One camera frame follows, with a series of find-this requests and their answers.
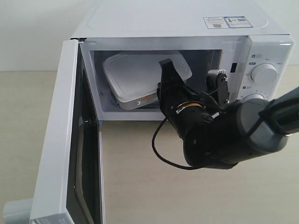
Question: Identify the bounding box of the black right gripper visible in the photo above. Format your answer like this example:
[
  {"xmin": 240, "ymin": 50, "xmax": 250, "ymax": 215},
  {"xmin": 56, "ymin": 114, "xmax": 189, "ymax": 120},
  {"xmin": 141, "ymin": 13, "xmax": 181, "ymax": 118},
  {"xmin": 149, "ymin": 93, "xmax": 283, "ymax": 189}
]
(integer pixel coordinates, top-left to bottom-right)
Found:
[{"xmin": 157, "ymin": 59, "xmax": 220, "ymax": 138}]

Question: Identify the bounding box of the white plastic lidded container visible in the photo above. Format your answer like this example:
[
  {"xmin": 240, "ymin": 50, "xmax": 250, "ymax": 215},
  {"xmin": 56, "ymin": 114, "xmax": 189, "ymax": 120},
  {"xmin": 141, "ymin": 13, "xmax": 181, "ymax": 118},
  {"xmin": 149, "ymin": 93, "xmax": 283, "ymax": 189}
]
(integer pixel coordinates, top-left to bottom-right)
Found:
[{"xmin": 102, "ymin": 50, "xmax": 192, "ymax": 111}]

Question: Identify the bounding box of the white microwave door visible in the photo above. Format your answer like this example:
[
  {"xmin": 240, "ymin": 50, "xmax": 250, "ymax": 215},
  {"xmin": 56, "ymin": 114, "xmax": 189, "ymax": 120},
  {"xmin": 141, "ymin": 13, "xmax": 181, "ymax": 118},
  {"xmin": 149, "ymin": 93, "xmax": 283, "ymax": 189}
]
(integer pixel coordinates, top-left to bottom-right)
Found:
[{"xmin": 3, "ymin": 39, "xmax": 107, "ymax": 224}]

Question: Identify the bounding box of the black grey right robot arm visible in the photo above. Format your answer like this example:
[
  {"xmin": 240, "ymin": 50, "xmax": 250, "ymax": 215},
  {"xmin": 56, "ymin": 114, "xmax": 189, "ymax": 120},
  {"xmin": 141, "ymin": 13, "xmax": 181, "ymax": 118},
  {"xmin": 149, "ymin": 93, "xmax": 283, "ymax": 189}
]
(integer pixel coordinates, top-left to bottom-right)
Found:
[{"xmin": 157, "ymin": 59, "xmax": 299, "ymax": 170}]

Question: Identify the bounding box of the white microwave oven body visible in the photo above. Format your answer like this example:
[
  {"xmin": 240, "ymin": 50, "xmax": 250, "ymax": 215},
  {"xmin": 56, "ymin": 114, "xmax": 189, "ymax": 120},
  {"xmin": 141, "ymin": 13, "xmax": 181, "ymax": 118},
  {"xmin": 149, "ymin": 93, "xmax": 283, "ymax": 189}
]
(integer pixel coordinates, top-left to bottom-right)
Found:
[{"xmin": 72, "ymin": 0, "xmax": 295, "ymax": 122}]

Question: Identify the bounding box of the lower white microwave knob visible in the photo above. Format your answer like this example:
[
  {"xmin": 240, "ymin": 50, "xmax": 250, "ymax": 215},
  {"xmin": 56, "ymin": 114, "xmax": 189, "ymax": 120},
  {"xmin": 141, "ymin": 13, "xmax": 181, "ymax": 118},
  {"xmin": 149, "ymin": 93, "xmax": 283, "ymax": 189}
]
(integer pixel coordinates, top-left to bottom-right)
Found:
[{"xmin": 242, "ymin": 93, "xmax": 268, "ymax": 102}]

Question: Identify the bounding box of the white microwave knob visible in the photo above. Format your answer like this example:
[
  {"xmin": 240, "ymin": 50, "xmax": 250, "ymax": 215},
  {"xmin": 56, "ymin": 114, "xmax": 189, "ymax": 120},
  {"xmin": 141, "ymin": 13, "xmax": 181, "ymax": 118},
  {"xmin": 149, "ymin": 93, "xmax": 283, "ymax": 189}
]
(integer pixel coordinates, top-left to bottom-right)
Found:
[
  {"xmin": 242, "ymin": 93, "xmax": 268, "ymax": 102},
  {"xmin": 250, "ymin": 63, "xmax": 278, "ymax": 85}
]

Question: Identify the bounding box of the upper white microwave knob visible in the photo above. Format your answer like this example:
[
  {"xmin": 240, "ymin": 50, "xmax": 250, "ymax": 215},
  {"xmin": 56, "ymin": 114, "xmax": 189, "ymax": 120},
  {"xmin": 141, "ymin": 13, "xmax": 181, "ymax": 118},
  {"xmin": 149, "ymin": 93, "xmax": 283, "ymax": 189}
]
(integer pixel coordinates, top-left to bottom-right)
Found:
[{"xmin": 250, "ymin": 63, "xmax": 278, "ymax": 85}]

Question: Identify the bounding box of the blue white warning sticker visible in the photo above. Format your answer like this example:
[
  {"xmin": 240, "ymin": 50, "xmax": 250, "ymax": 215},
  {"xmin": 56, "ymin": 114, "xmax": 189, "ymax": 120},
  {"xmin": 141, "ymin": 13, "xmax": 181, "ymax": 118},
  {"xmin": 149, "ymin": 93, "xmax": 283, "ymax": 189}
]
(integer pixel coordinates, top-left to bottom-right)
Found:
[{"xmin": 203, "ymin": 16, "xmax": 253, "ymax": 29}]

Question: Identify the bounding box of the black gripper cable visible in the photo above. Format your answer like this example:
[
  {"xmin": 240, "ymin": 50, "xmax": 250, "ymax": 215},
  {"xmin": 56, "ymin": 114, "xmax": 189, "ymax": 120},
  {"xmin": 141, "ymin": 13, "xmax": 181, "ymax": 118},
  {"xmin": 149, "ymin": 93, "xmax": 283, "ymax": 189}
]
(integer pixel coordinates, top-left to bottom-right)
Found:
[{"xmin": 151, "ymin": 118, "xmax": 197, "ymax": 170}]

